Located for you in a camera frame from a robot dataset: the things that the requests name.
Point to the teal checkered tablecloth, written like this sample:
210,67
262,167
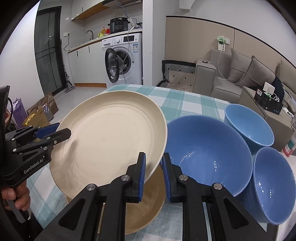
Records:
185,102

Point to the stick vacuum cleaner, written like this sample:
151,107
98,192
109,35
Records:
69,87

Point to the white square box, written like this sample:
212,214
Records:
268,88

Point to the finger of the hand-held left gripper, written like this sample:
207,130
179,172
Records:
62,135
47,129

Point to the black cardboard box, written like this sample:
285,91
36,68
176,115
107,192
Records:
266,103

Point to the person's left hand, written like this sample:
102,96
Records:
20,197

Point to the large blue bowl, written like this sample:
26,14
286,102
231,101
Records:
208,143

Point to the grey sofa cushion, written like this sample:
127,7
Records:
239,64
256,71

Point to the range hood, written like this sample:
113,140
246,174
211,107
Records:
122,1

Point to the white kitchen counter cabinet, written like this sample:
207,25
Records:
92,64

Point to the cream round plate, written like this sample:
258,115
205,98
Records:
150,208
111,139

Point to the white wall cabinet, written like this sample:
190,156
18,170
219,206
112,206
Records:
87,9

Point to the dark glass door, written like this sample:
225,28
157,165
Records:
48,51

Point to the grey sofa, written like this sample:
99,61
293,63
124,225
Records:
222,88

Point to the white washing machine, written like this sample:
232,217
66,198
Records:
134,58

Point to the purple bag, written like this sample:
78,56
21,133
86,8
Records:
19,109

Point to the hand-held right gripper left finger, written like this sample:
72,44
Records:
141,185

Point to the yellow cardboard box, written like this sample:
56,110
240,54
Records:
37,118

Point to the small blue bowl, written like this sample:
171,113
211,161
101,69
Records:
249,125
272,185

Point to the grey nightstand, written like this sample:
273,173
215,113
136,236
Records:
266,126

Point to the kitchen faucet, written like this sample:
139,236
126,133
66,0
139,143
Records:
91,33

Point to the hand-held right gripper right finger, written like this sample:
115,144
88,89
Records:
167,183

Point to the clear plastic water bottle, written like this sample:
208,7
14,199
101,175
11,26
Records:
290,148

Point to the green packet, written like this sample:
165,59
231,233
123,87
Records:
267,94

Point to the yellow toy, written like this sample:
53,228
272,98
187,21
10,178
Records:
103,32

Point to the brown patterned cardboard box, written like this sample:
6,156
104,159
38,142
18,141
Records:
46,102

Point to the black pressure cooker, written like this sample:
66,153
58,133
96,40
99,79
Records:
119,25

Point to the wall outlet with green charger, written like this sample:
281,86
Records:
222,41

